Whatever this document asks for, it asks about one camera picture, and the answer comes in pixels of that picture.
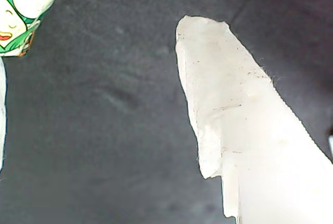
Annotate green printed snack bar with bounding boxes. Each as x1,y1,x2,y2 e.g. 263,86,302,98
0,0,72,57

